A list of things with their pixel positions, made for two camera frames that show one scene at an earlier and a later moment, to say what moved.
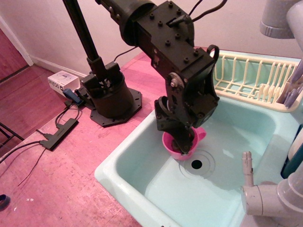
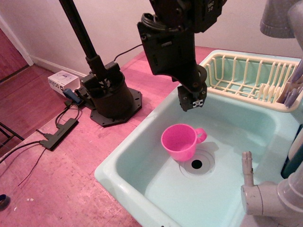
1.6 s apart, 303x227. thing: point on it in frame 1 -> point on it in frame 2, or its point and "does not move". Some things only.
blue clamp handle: [68, 92] does not move
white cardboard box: [60, 81] does not move
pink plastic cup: [199, 133] does not move
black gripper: [191, 99] -> [171, 52]
